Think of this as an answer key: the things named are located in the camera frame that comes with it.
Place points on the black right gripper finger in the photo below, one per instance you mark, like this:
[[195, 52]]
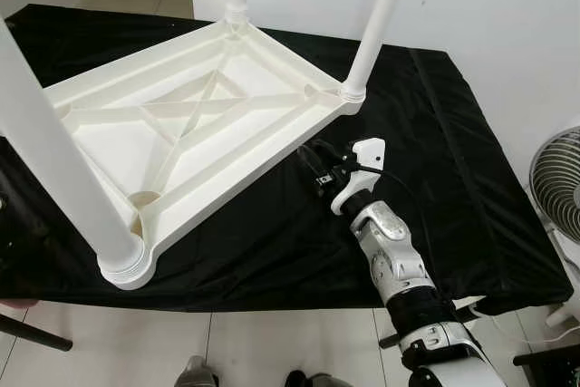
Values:
[[314, 160]]

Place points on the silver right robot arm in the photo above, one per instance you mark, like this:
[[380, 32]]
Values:
[[390, 251]]

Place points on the black table leg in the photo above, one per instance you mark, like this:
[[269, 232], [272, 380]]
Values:
[[391, 340], [36, 333]]

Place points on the grey robot leg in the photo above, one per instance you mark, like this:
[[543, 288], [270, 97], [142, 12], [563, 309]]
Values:
[[195, 373], [317, 380]]

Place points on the black storage rack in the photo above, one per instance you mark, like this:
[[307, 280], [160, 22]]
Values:
[[548, 367]]

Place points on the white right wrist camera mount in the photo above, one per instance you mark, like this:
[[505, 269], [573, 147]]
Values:
[[367, 153]]

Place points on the white pedestal fan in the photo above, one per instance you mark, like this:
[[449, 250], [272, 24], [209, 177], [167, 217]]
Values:
[[557, 183]]

